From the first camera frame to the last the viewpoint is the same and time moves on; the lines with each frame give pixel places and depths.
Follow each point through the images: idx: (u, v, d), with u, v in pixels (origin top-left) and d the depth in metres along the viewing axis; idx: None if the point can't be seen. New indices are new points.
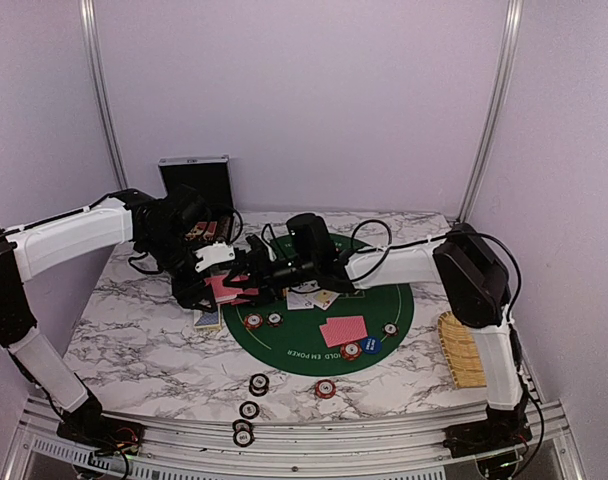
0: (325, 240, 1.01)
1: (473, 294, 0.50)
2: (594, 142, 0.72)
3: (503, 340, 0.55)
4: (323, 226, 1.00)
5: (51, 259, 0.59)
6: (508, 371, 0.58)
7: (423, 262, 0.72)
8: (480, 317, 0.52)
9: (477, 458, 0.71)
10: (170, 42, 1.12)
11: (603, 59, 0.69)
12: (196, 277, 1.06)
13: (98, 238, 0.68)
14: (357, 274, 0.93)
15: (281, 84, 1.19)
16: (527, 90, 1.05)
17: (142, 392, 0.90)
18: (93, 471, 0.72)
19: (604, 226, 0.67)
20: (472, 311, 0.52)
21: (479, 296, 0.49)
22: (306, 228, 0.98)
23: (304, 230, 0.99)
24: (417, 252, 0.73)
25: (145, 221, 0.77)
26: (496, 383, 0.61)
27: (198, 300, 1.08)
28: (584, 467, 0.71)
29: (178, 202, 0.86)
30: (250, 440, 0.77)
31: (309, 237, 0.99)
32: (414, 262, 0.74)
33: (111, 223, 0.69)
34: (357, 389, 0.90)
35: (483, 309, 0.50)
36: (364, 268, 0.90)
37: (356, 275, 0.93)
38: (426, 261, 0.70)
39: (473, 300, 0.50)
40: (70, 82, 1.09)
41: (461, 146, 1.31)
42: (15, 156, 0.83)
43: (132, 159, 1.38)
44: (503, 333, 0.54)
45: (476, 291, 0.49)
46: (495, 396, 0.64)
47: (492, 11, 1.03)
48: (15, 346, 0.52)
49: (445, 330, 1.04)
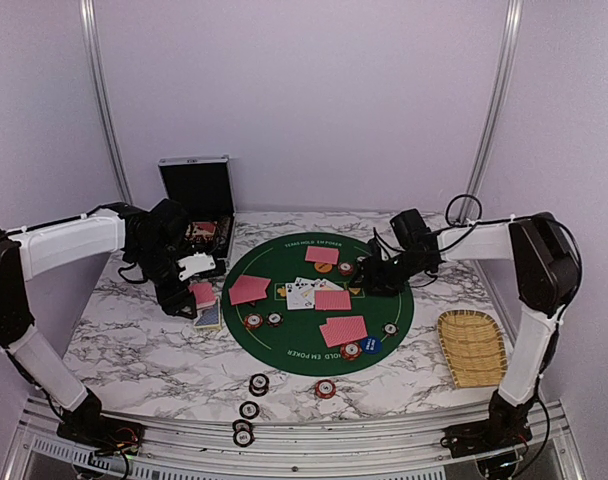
0: (419, 228, 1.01)
1: (541, 273, 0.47)
2: (594, 144, 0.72)
3: (544, 337, 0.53)
4: (417, 216, 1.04)
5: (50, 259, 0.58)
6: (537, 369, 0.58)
7: (500, 237, 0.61)
8: (537, 299, 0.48)
9: (477, 458, 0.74)
10: (171, 44, 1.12)
11: (605, 58, 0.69)
12: (181, 285, 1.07)
13: (98, 243, 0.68)
14: (446, 246, 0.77)
15: (282, 83, 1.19)
16: (527, 91, 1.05)
17: (142, 392, 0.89)
18: (94, 471, 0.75)
19: (604, 227, 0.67)
20: (534, 291, 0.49)
21: (543, 276, 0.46)
22: (400, 218, 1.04)
23: (398, 218, 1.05)
24: (496, 227, 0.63)
25: (137, 233, 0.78)
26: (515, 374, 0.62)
27: (181, 307, 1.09)
28: (584, 466, 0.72)
29: (165, 212, 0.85)
30: (250, 440, 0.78)
31: (402, 226, 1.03)
32: (492, 235, 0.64)
33: (112, 225, 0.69)
34: (357, 389, 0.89)
35: (544, 291, 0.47)
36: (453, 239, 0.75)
37: (445, 246, 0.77)
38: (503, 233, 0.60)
39: (538, 278, 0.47)
40: (70, 81, 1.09)
41: (461, 146, 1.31)
42: (13, 155, 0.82)
43: (133, 160, 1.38)
44: (549, 330, 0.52)
45: (543, 270, 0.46)
46: (506, 387, 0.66)
47: (492, 12, 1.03)
48: (14, 346, 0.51)
49: (445, 330, 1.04)
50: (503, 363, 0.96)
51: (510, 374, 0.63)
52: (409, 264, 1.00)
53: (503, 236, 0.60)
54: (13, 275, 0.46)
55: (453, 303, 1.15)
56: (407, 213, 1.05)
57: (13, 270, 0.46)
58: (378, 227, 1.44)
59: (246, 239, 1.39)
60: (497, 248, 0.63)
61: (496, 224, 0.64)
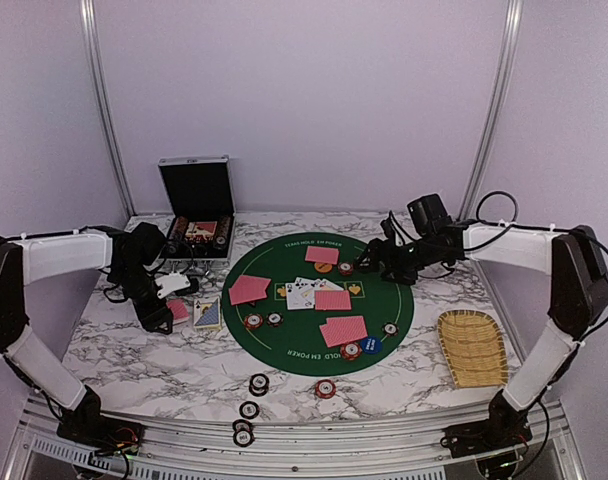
0: (440, 217, 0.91)
1: (578, 296, 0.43)
2: (594, 143, 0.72)
3: (564, 357, 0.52)
4: (440, 203, 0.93)
5: (44, 268, 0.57)
6: (546, 381, 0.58)
7: (538, 249, 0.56)
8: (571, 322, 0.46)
9: (477, 458, 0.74)
10: (171, 44, 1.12)
11: (604, 58, 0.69)
12: (160, 302, 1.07)
13: (86, 257, 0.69)
14: (473, 245, 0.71)
15: (282, 82, 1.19)
16: (527, 91, 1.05)
17: (142, 392, 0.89)
18: (93, 471, 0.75)
19: (605, 227, 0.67)
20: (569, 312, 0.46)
21: (580, 299, 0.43)
22: (420, 204, 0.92)
23: (419, 204, 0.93)
24: (533, 236, 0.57)
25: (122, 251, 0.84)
26: (523, 381, 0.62)
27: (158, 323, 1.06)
28: (584, 466, 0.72)
29: (143, 234, 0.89)
30: (250, 440, 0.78)
31: (422, 215, 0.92)
32: (527, 245, 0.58)
33: (102, 242, 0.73)
34: (357, 389, 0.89)
35: (580, 316, 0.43)
36: (481, 239, 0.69)
37: (472, 245, 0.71)
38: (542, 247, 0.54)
39: (574, 300, 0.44)
40: (71, 81, 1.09)
41: (461, 145, 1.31)
42: (13, 155, 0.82)
43: (133, 160, 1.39)
44: (571, 351, 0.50)
45: (580, 293, 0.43)
46: (512, 391, 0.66)
47: (491, 11, 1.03)
48: (13, 349, 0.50)
49: (445, 330, 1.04)
50: (503, 363, 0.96)
51: (519, 380, 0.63)
52: (424, 254, 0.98)
53: (542, 249, 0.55)
54: (11, 275, 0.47)
55: (453, 303, 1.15)
56: (427, 199, 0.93)
57: (11, 274, 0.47)
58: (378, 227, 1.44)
59: (246, 239, 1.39)
60: (532, 259, 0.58)
61: (533, 231, 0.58)
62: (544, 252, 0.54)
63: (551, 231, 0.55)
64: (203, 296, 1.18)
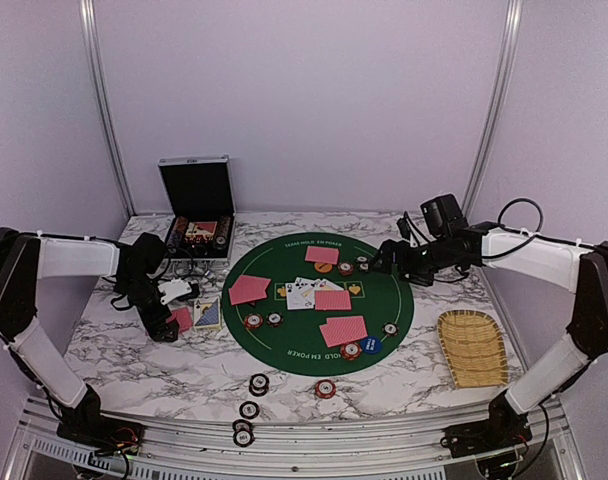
0: (456, 219, 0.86)
1: (600, 317, 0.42)
2: (594, 143, 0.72)
3: (572, 369, 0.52)
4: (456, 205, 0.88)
5: (57, 266, 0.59)
6: (550, 390, 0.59)
7: (561, 264, 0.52)
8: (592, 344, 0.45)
9: (477, 458, 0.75)
10: (171, 44, 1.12)
11: (604, 58, 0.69)
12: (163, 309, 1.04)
13: (91, 265, 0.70)
14: (493, 253, 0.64)
15: (281, 82, 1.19)
16: (527, 91, 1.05)
17: (143, 392, 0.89)
18: (94, 471, 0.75)
19: (606, 227, 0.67)
20: (590, 333, 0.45)
21: (603, 324, 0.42)
22: (435, 205, 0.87)
23: (435, 205, 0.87)
24: (558, 249, 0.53)
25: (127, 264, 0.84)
26: (528, 386, 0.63)
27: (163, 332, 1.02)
28: (584, 466, 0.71)
29: (145, 245, 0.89)
30: (250, 440, 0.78)
31: (437, 217, 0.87)
32: (551, 258, 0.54)
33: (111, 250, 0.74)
34: (357, 389, 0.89)
35: (601, 337, 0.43)
36: (503, 248, 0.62)
37: (491, 253, 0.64)
38: (568, 263, 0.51)
39: (596, 322, 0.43)
40: (71, 80, 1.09)
41: (461, 146, 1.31)
42: (13, 156, 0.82)
43: (132, 160, 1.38)
44: (580, 365, 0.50)
45: (602, 313, 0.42)
46: (516, 396, 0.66)
47: (492, 11, 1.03)
48: (20, 339, 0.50)
49: (445, 330, 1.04)
50: (503, 363, 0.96)
51: (522, 382, 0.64)
52: (438, 257, 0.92)
53: (566, 265, 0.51)
54: (29, 264, 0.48)
55: (453, 303, 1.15)
56: (444, 199, 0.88)
57: (30, 263, 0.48)
58: (378, 227, 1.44)
59: (246, 239, 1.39)
60: (554, 275, 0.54)
61: (558, 244, 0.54)
62: (569, 269, 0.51)
63: (577, 245, 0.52)
64: (203, 296, 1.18)
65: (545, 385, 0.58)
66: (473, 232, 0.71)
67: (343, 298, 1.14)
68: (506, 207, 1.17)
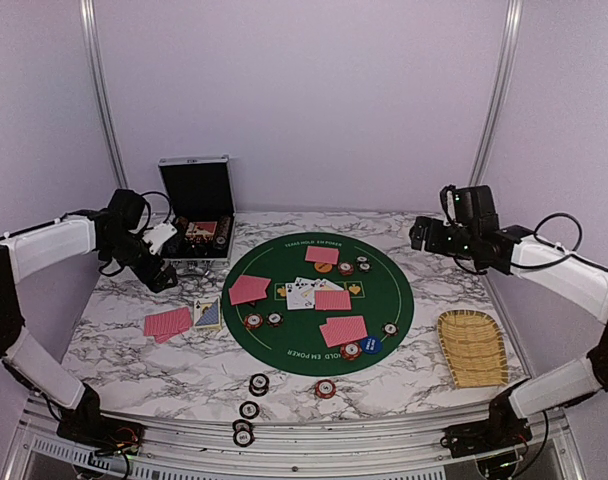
0: (489, 216, 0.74)
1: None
2: (594, 143, 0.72)
3: (579, 387, 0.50)
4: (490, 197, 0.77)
5: (33, 263, 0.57)
6: (555, 403, 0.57)
7: (592, 291, 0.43)
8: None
9: (477, 458, 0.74)
10: (171, 44, 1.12)
11: (604, 59, 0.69)
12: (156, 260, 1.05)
13: (69, 247, 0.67)
14: (524, 264, 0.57)
15: (282, 82, 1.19)
16: (527, 92, 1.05)
17: (142, 392, 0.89)
18: (94, 470, 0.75)
19: (606, 227, 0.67)
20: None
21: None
22: (468, 194, 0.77)
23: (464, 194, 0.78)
24: (591, 273, 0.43)
25: (105, 233, 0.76)
26: (534, 393, 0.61)
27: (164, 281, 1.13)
28: (584, 466, 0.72)
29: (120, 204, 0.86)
30: (250, 440, 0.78)
31: (467, 209, 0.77)
32: (582, 282, 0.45)
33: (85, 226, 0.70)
34: (357, 389, 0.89)
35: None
36: (535, 261, 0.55)
37: (521, 263, 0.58)
38: (598, 292, 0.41)
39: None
40: (71, 80, 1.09)
41: (461, 146, 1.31)
42: (13, 156, 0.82)
43: (132, 160, 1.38)
44: (590, 388, 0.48)
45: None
46: (522, 399, 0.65)
47: (491, 11, 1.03)
48: (12, 351, 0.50)
49: (445, 330, 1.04)
50: (503, 363, 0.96)
51: (529, 388, 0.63)
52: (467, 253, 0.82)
53: (598, 294, 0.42)
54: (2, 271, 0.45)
55: (453, 303, 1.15)
56: (481, 194, 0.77)
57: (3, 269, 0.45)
58: (378, 227, 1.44)
59: (246, 239, 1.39)
60: (587, 303, 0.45)
61: (594, 268, 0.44)
62: (599, 301, 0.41)
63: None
64: (203, 295, 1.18)
65: (551, 395, 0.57)
66: (505, 238, 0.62)
67: (342, 297, 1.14)
68: (506, 207, 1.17)
